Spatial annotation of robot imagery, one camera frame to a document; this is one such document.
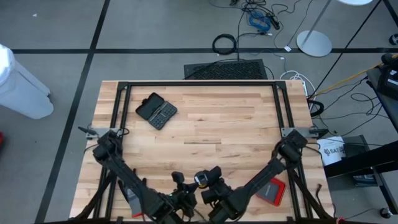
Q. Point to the white printed container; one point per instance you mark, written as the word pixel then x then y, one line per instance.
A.
pixel 331 152

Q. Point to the floor stand with round base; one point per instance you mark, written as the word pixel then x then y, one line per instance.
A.
pixel 314 43

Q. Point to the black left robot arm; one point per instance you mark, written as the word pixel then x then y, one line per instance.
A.
pixel 124 174

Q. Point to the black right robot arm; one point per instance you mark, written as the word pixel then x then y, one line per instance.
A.
pixel 264 177

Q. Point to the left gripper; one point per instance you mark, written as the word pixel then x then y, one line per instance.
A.
pixel 183 202

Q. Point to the red clamp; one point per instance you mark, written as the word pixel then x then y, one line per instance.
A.
pixel 340 220

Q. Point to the black equipment cart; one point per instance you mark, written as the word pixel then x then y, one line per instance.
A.
pixel 357 158

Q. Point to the small white tag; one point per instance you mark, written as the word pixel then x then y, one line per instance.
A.
pixel 287 48

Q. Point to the red grey portable drive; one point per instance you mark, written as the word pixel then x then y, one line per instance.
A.
pixel 273 191

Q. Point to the thin black slanted pole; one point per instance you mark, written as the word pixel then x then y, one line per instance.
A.
pixel 345 49

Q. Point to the white trash bin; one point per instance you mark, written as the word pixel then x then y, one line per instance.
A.
pixel 21 93

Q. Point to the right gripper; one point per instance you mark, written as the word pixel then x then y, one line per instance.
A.
pixel 222 199

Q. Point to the black floor mat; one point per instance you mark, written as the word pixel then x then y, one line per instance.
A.
pixel 225 70

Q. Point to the grey black work glove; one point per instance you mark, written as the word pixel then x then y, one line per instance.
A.
pixel 133 203

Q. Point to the black caster wheel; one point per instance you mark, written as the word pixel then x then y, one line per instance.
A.
pixel 394 39
pixel 385 212

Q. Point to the white round disc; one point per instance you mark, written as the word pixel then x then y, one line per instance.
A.
pixel 354 1

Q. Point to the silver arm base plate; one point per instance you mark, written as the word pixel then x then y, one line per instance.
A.
pixel 286 131
pixel 99 132

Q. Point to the black power strip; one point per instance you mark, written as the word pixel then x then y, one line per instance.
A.
pixel 273 21

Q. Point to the black metal table frame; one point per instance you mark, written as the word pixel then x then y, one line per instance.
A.
pixel 202 83

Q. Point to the open black bit case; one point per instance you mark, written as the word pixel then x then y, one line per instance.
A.
pixel 155 110

